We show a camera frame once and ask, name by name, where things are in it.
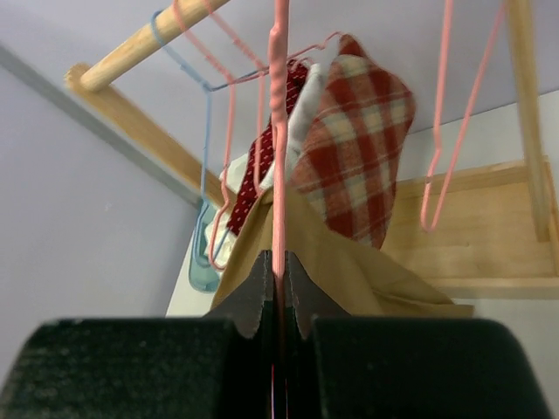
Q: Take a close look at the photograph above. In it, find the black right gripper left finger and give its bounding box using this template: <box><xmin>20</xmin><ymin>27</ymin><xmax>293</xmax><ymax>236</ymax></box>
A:
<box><xmin>1</xmin><ymin>252</ymin><xmax>273</xmax><ymax>418</ymax></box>

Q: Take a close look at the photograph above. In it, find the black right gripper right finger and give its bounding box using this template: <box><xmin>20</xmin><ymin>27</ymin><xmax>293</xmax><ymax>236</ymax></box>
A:
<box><xmin>285</xmin><ymin>254</ymin><xmax>551</xmax><ymax>418</ymax></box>

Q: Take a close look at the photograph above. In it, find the tan skirt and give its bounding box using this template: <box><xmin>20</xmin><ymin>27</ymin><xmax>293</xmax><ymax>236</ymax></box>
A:
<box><xmin>211</xmin><ymin>188</ymin><xmax>473</xmax><ymax>318</ymax></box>

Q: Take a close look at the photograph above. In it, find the red polka dot skirt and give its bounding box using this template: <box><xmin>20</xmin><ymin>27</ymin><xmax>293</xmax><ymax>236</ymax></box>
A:
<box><xmin>226</xmin><ymin>59</ymin><xmax>308</xmax><ymax>236</ymax></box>

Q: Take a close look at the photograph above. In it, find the red plaid skirt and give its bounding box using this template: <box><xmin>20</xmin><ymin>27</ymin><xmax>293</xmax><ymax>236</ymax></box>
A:
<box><xmin>290</xmin><ymin>34</ymin><xmax>416</xmax><ymax>248</ymax></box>

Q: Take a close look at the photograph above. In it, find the small white skirt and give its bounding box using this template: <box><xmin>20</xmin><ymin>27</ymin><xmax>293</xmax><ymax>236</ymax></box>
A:
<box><xmin>254</xmin><ymin>63</ymin><xmax>326</xmax><ymax>196</ymax></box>

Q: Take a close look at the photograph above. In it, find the teal plastic bin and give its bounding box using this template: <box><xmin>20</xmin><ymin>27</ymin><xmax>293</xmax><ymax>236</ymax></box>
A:
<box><xmin>189</xmin><ymin>200</ymin><xmax>219</xmax><ymax>293</ymax></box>

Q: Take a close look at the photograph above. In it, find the wooden clothes rack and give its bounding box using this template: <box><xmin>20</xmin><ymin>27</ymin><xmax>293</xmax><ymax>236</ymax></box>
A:
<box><xmin>65</xmin><ymin>1</ymin><xmax>558</xmax><ymax>299</ymax></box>

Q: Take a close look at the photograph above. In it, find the blue wire hanger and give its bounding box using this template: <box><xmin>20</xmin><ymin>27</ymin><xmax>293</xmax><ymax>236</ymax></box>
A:
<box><xmin>150</xmin><ymin>9</ymin><xmax>263</xmax><ymax>267</ymax></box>

